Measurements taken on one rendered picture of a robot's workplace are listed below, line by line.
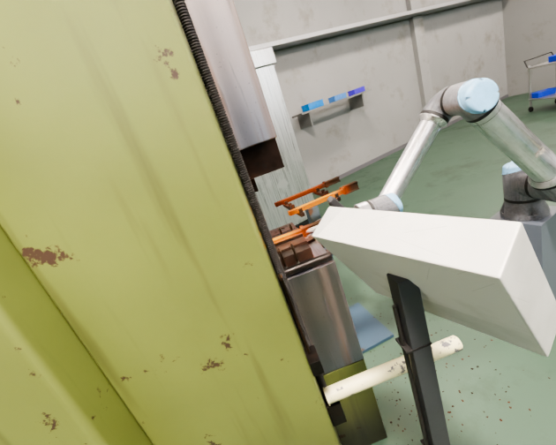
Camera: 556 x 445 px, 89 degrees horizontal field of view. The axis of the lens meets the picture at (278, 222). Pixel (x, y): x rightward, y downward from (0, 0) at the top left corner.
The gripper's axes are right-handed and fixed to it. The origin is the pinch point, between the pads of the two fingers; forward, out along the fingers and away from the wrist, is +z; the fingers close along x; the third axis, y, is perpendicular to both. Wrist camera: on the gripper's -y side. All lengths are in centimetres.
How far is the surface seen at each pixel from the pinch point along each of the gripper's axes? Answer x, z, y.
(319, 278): -15.9, 3.9, 12.6
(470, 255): -72, -7, -17
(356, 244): -57, 2, -16
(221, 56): -18, 12, -60
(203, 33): -18, 14, -66
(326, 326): -15.9, 6.2, 32.4
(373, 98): 492, -284, -29
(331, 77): 460, -195, -89
